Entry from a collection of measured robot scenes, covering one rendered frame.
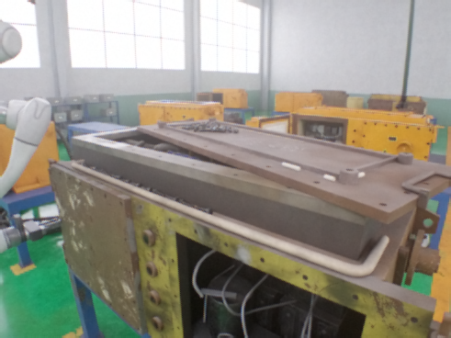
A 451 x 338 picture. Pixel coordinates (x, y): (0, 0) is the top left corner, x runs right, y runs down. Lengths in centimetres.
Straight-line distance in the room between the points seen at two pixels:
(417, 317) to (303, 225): 27
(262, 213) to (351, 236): 21
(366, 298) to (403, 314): 6
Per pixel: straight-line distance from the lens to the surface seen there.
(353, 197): 60
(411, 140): 323
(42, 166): 335
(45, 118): 136
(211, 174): 78
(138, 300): 117
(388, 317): 61
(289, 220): 68
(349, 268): 59
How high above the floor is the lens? 157
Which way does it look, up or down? 16 degrees down
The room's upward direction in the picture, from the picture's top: straight up
